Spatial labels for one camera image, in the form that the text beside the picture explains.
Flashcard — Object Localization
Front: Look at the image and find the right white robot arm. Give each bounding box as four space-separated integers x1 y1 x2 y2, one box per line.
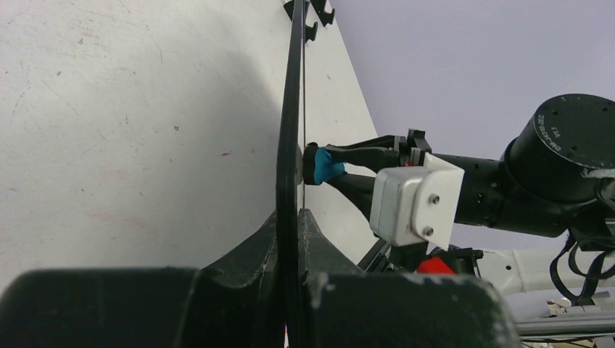
303 94 614 305

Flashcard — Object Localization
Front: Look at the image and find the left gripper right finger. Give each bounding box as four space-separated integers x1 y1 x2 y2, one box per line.
297 210 521 348

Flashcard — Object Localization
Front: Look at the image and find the black loop cable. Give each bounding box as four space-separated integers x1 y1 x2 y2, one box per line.
549 235 615 307

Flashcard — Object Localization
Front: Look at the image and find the blue whiteboard eraser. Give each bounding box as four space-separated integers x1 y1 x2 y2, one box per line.
302 142 347 186

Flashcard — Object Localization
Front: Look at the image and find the wire whiteboard stand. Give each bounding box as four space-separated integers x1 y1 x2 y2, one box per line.
281 0 336 43

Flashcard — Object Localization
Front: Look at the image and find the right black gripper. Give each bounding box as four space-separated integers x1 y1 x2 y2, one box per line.
324 130 572 238

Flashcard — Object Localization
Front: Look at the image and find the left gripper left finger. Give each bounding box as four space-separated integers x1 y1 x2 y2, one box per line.
1 216 284 347

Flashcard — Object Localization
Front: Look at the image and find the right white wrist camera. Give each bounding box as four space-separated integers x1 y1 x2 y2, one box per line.
369 153 465 251

